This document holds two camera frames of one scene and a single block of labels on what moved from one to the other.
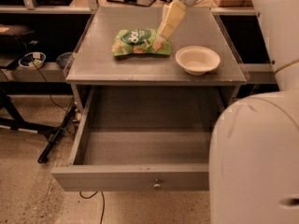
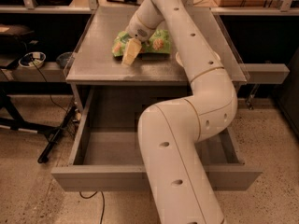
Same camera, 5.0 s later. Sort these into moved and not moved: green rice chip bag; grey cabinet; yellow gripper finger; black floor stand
Moved: yellow gripper finger
Not moved: black floor stand; grey cabinet; green rice chip bag
